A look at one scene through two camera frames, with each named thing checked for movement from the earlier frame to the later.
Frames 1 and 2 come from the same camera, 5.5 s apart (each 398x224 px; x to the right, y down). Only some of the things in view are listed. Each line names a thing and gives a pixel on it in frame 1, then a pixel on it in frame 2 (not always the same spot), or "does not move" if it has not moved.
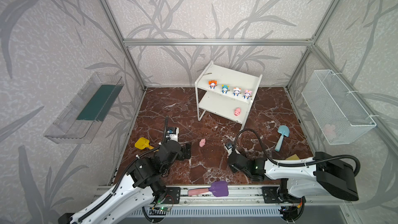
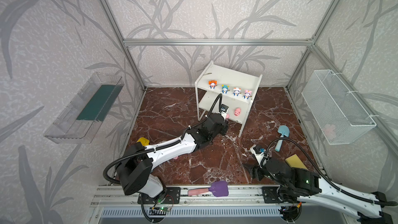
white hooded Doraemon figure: x=236 y=92 does not move
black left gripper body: x=186 y=150 → x=222 y=124
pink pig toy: x=237 y=111 does not move
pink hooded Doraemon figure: x=247 y=94 does not move
